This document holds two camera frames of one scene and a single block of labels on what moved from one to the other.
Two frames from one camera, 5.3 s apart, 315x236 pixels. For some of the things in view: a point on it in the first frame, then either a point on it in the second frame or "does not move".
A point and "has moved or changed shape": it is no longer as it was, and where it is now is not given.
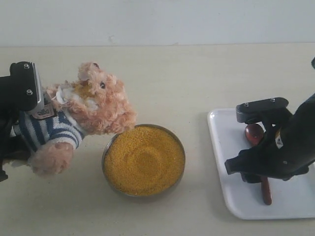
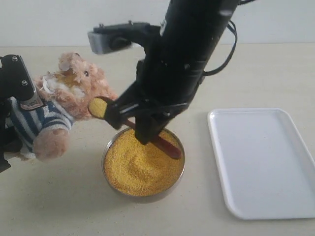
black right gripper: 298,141 -> 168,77
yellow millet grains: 146,161 does not move
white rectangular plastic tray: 292,198 does not move
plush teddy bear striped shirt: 93,103 has moved or changed shape
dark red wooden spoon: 254,134 -> 96,108
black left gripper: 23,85 -> 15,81
